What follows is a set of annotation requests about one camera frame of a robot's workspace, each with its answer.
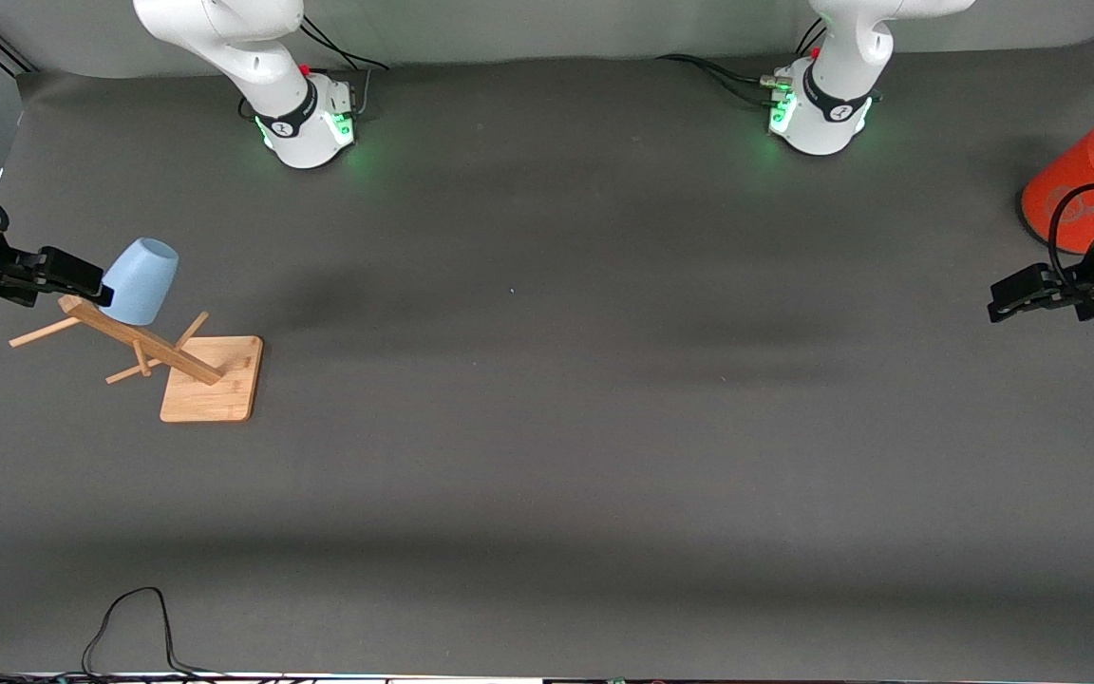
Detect light blue plastic cup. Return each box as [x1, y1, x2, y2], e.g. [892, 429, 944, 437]
[99, 237, 179, 326]

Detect wooden cup rack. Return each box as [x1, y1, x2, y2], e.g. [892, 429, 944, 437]
[9, 294, 264, 424]

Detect orange cylinder with grey lid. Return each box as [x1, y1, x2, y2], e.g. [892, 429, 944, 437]
[1020, 100, 1094, 256]

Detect dark grey table mat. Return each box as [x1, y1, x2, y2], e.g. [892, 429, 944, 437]
[0, 33, 1094, 680]

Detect black metal frame rail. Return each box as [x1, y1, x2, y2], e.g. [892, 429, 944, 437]
[0, 27, 35, 75]

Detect black right arm base cables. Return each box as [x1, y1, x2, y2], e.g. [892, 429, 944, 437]
[298, 14, 391, 120]

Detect black arm base cables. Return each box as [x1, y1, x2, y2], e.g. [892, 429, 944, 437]
[656, 19, 828, 110]
[298, 14, 391, 120]

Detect thin black loose cable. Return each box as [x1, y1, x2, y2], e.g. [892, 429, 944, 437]
[0, 587, 254, 684]

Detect black left arm base cables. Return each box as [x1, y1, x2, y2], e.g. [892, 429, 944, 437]
[656, 19, 828, 110]

